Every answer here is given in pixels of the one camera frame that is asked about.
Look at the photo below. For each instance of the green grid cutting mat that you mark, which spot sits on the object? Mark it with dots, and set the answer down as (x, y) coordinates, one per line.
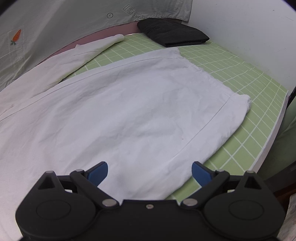
(250, 144)

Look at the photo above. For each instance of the black folded garment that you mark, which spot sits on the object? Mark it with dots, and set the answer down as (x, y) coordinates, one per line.
(171, 34)

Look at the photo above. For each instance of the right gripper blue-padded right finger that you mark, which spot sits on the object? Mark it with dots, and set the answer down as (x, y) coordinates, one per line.
(202, 174)

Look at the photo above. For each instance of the grey carrot-print cloth backdrop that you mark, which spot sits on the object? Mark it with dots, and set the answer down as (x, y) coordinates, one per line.
(31, 31)

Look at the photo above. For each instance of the white trousers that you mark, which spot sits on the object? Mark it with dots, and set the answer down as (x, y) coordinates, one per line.
(149, 117)

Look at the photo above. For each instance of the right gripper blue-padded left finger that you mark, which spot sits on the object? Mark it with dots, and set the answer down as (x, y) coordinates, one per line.
(97, 173)

